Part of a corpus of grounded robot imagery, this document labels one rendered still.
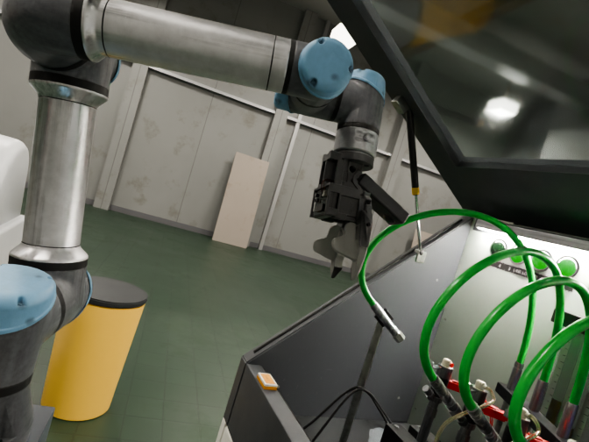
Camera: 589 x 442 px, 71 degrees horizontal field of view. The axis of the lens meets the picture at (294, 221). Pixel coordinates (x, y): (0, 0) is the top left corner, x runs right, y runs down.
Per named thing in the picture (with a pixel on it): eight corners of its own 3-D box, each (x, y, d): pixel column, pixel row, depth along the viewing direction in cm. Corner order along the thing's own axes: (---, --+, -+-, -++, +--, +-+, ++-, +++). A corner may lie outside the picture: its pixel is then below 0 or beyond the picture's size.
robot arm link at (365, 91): (336, 81, 78) (379, 91, 79) (327, 136, 77) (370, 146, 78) (348, 60, 70) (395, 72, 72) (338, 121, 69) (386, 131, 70)
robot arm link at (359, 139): (365, 146, 78) (388, 133, 70) (361, 169, 77) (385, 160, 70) (329, 135, 76) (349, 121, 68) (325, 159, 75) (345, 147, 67)
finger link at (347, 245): (325, 275, 65) (327, 222, 69) (358, 281, 67) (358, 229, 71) (334, 269, 62) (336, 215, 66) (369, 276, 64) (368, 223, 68)
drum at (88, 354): (123, 390, 240) (152, 288, 237) (106, 431, 201) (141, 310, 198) (50, 377, 231) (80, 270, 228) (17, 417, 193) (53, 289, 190)
